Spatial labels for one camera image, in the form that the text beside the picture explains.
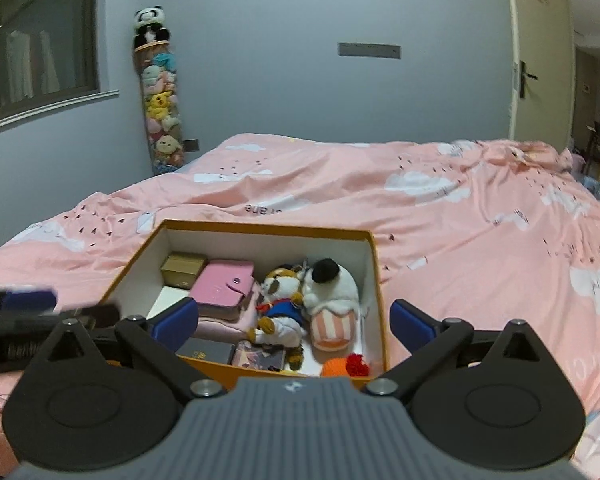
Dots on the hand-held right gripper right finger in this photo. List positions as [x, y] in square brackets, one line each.
[410, 325]

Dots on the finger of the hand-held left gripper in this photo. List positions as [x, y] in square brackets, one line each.
[27, 300]
[100, 312]

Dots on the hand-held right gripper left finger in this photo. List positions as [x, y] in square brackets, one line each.
[175, 320]

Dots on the long white box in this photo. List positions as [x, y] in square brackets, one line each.
[167, 297]

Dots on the grey rectangular box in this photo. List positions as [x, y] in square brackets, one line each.
[207, 350]

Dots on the small gold box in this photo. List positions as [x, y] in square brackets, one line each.
[182, 270]

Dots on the pink card wallet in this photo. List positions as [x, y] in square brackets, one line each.
[220, 287]

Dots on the orange knitted toy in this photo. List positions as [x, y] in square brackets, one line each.
[337, 367]

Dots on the white plush with striped cup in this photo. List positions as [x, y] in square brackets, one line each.
[330, 285]

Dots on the printed card box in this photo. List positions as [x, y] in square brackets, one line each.
[257, 357]

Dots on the small plush dog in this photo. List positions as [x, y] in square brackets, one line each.
[280, 310]

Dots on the orange cardboard box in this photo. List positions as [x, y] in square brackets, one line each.
[280, 245]

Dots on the pink cloud print blanket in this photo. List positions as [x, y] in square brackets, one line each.
[455, 240]

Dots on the tall tube of plush toys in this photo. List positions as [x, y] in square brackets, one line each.
[162, 110]

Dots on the panda plush toy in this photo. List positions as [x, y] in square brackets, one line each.
[150, 25]

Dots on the cream door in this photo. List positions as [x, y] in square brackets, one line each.
[545, 35]

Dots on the dark wall socket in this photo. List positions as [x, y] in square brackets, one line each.
[191, 145]

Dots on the window with grey frame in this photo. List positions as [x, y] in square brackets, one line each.
[40, 35]

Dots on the grey wall plate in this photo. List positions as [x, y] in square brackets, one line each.
[370, 50]

